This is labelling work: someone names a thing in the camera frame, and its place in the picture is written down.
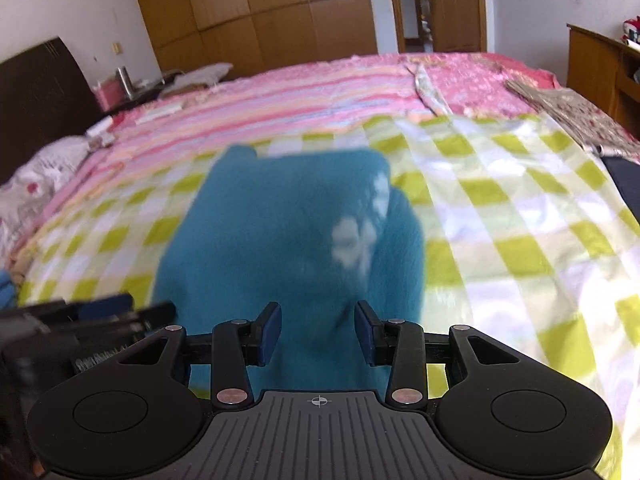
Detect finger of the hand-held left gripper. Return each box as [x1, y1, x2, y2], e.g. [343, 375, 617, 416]
[67, 294, 134, 322]
[131, 301, 177, 335]

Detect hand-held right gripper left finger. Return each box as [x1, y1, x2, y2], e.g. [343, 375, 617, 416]
[117, 302, 283, 410]

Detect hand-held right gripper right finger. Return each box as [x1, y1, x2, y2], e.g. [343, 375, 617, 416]
[353, 300, 524, 409]

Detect teal sweater with white flowers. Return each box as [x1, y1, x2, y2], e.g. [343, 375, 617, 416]
[152, 144, 427, 397]

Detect blue cloth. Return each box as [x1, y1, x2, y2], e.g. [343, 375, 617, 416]
[0, 269, 21, 307]

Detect white floral pillow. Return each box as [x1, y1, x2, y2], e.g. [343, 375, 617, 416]
[0, 135, 97, 257]

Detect yellow green checked bed sheet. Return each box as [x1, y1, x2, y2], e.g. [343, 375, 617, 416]
[15, 112, 640, 480]

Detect pink box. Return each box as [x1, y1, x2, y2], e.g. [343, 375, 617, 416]
[96, 80, 126, 112]

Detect dark wooden headboard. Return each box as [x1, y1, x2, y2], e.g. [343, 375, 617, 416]
[0, 36, 107, 186]

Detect pink striped blanket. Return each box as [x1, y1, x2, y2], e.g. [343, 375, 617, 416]
[0, 56, 442, 271]

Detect grey cloth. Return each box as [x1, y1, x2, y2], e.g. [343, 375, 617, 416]
[164, 62, 234, 97]

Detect pink floral quilt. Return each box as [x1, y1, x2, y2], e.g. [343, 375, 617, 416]
[405, 51, 559, 121]

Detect dark blue garment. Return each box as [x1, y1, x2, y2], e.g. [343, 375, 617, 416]
[600, 155, 640, 222]

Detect beige patterned cloth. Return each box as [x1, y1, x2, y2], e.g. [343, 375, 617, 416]
[505, 79, 640, 162]

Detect wooden wardrobe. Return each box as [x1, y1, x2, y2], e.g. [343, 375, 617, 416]
[127, 0, 377, 82]

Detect wooden door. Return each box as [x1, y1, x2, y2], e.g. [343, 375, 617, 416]
[429, 0, 487, 54]

